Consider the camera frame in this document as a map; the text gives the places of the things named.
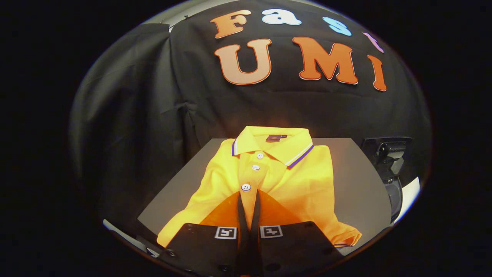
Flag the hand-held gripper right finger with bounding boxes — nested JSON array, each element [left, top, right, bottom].
[[250, 189, 345, 277]]

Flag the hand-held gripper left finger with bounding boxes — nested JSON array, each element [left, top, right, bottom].
[[158, 190, 251, 277]]

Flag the orange polo shirt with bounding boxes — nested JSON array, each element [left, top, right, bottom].
[[156, 126, 362, 249]]

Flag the grey box stand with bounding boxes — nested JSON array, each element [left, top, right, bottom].
[[137, 137, 393, 257]]

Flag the black backdrop cloth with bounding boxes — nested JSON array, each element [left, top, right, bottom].
[[69, 8, 433, 235]]

